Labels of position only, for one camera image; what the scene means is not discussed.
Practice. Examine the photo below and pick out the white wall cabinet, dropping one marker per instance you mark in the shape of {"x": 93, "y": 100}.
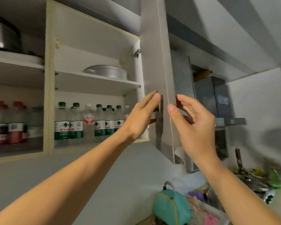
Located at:
{"x": 91, "y": 32}

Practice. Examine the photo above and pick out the person's left forearm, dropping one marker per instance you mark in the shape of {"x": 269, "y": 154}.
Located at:
{"x": 61, "y": 185}

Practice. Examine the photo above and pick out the person's right forearm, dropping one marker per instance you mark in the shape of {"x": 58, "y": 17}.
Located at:
{"x": 236, "y": 199}

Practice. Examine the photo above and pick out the white plastic basin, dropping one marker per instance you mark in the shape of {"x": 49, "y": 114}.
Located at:
{"x": 107, "y": 72}

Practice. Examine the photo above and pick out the purple cloth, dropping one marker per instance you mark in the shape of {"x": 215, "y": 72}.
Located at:
{"x": 196, "y": 194}

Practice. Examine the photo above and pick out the person's left hand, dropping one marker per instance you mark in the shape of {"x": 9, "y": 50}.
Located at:
{"x": 140, "y": 119}

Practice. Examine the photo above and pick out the grey metal range hood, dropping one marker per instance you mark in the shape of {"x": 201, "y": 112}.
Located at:
{"x": 206, "y": 96}

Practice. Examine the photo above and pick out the pink object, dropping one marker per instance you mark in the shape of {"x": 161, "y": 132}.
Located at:
{"x": 208, "y": 219}

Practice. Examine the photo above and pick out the grey wall cabinet door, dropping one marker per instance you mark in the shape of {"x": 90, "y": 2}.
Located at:
{"x": 157, "y": 56}

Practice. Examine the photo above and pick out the beige table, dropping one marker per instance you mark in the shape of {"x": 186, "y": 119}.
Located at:
{"x": 147, "y": 221}

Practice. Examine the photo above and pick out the metal door hinge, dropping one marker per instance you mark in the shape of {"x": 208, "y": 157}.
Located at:
{"x": 137, "y": 53}

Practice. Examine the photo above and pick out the white adhesive hook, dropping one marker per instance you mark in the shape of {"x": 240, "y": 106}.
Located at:
{"x": 223, "y": 100}

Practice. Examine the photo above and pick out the teal handbag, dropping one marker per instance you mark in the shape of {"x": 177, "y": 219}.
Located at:
{"x": 171, "y": 208}

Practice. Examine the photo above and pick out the green plastic bottle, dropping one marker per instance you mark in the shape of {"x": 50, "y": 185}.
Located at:
{"x": 275, "y": 179}

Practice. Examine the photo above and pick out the group of bottles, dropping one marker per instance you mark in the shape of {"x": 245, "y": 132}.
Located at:
{"x": 14, "y": 133}
{"x": 62, "y": 131}

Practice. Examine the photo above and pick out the teal-cap water bottle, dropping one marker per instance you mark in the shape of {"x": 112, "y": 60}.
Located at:
{"x": 35, "y": 128}

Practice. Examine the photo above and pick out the person's right hand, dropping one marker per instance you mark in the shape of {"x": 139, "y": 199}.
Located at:
{"x": 199, "y": 138}

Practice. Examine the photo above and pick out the metal faucet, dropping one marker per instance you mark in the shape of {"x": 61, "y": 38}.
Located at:
{"x": 238, "y": 159}

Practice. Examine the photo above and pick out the stainless steel pan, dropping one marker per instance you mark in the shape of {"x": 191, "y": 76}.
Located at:
{"x": 255, "y": 185}

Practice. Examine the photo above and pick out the white flat box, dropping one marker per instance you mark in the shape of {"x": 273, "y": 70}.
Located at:
{"x": 222, "y": 216}

